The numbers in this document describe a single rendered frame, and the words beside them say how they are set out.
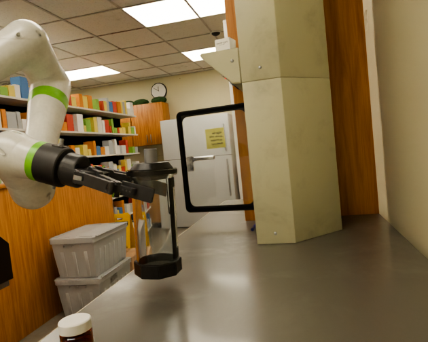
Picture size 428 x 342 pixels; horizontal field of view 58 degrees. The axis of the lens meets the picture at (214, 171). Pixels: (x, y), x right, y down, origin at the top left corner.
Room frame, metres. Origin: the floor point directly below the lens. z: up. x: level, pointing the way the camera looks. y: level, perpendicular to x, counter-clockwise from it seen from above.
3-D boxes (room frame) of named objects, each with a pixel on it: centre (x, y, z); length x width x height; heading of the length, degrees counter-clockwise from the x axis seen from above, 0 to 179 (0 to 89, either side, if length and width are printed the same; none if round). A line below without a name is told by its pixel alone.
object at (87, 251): (3.26, 1.10, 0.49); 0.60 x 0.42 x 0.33; 167
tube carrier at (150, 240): (0.83, 0.14, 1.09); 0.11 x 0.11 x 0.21
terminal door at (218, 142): (1.47, -0.02, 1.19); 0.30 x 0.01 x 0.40; 70
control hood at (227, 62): (1.28, -0.09, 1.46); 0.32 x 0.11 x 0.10; 167
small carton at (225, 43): (1.24, -0.08, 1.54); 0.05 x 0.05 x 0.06; 63
